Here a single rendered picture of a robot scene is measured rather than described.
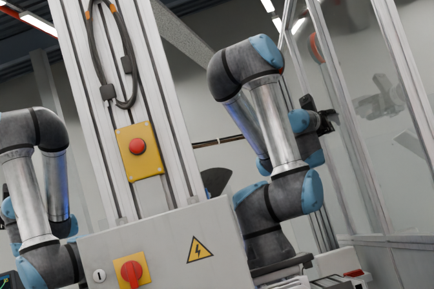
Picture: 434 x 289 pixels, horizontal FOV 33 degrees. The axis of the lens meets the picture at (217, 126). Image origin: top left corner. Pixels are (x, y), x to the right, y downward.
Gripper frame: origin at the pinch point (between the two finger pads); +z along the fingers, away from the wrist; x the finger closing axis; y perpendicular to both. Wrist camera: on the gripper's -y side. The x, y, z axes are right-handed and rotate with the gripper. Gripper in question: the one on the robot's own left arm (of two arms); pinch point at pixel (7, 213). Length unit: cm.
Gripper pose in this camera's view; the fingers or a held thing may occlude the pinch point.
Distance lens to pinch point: 276.2
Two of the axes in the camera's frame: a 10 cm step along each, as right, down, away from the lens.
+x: 9.4, 0.1, 3.3
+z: -3.2, 2.4, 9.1
